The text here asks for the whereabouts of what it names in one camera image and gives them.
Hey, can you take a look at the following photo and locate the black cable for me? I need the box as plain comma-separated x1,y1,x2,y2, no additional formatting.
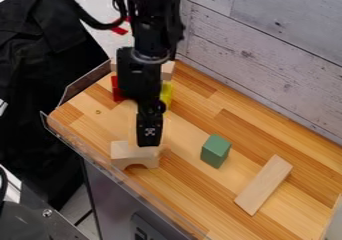
50,0,127,31

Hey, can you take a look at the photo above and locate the yellow block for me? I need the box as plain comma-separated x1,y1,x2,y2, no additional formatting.
158,80,176,109

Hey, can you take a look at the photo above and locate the white arch block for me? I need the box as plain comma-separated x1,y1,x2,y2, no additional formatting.
109,139,171,171

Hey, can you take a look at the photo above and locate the flat wooden plank block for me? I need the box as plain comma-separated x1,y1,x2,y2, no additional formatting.
232,154,294,217

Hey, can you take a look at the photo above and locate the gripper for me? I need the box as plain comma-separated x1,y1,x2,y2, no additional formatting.
114,46,170,149

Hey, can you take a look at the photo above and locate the green cube block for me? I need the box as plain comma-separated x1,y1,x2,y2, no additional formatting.
199,133,234,170

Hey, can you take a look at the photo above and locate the red block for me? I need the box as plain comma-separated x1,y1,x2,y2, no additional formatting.
109,75,131,104

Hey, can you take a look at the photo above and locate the black bag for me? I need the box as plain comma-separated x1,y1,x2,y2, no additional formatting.
0,0,111,212

